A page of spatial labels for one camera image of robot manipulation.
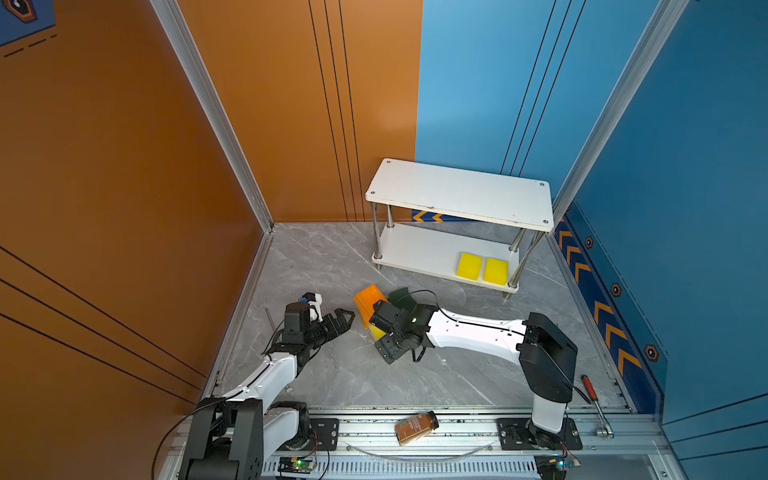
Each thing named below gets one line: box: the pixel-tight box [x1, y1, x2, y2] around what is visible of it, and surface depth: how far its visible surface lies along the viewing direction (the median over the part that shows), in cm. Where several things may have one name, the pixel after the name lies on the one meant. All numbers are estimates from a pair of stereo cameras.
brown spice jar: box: [395, 410, 439, 446], surface depth 73 cm
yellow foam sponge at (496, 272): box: [484, 258, 509, 286], surface depth 98 cm
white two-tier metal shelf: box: [365, 158, 554, 299], surface depth 98 cm
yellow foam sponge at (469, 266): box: [456, 252, 483, 282], surface depth 100 cm
